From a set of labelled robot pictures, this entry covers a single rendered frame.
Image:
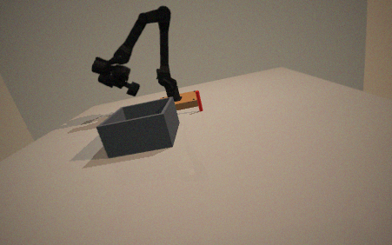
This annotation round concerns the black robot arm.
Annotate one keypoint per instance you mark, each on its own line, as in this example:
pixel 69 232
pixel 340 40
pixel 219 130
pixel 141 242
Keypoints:
pixel 122 55

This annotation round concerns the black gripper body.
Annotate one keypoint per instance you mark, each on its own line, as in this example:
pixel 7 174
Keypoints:
pixel 132 87

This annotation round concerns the red peg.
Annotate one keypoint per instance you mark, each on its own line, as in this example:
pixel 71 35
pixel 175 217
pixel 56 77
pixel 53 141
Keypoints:
pixel 199 101

